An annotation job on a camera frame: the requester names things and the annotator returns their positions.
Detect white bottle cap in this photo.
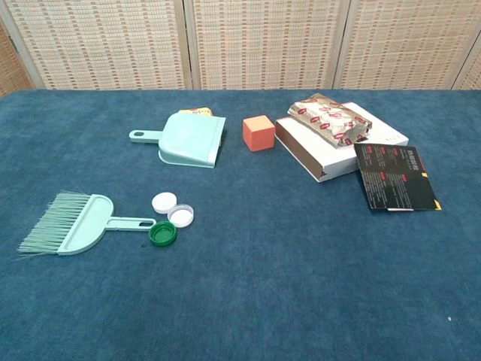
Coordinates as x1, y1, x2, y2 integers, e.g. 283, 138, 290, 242
151, 192, 177, 215

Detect green bottle cap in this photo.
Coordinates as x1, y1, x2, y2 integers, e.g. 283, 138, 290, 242
149, 220, 178, 247

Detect orange foam cube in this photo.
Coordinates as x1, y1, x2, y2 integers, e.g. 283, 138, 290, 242
242, 115, 277, 153

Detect mint green dustpan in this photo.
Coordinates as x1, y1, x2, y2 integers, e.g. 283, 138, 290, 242
129, 112, 227, 168

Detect clear rimmed white cap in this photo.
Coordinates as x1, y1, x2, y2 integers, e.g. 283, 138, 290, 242
167, 203, 195, 229

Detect white flat cardboard box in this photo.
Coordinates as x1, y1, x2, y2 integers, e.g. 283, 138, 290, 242
274, 102, 410, 184

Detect silver red snack wrapper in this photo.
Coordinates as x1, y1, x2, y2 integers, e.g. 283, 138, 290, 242
287, 93, 374, 148

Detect woven folding screen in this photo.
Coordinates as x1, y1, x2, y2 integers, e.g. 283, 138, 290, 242
0, 0, 481, 99

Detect black printed card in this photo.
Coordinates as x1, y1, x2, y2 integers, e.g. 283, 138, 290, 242
353, 142, 442, 212

